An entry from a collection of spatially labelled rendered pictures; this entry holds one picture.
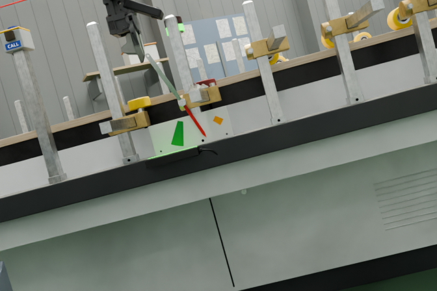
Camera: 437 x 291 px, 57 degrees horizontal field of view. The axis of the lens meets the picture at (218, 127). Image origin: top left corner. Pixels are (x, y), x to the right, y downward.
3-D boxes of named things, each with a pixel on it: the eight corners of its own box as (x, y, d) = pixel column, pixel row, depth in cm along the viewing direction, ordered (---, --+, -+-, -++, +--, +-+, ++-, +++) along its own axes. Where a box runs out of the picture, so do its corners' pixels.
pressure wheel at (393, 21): (403, 0, 144) (387, 17, 145) (419, 16, 144) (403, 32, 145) (397, 4, 150) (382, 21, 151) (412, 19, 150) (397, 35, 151)
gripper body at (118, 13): (118, 40, 127) (108, 3, 126) (144, 33, 126) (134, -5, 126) (110, 36, 119) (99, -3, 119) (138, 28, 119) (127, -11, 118)
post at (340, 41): (367, 117, 126) (328, -33, 124) (356, 120, 126) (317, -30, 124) (363, 117, 130) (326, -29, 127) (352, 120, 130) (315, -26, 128)
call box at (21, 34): (25, 49, 129) (18, 25, 129) (4, 55, 130) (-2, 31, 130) (36, 52, 136) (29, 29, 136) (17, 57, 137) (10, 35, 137)
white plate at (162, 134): (233, 136, 128) (225, 105, 128) (155, 156, 130) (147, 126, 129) (233, 136, 129) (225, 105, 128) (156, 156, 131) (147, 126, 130)
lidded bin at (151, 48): (154, 64, 560) (149, 48, 559) (161, 59, 528) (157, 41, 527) (124, 71, 542) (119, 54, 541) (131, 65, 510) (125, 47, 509)
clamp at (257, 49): (290, 48, 125) (285, 32, 125) (248, 60, 126) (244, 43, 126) (287, 50, 131) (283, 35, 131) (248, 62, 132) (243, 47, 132)
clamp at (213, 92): (220, 100, 128) (216, 84, 127) (180, 111, 129) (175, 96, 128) (222, 100, 133) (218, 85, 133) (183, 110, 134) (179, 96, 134)
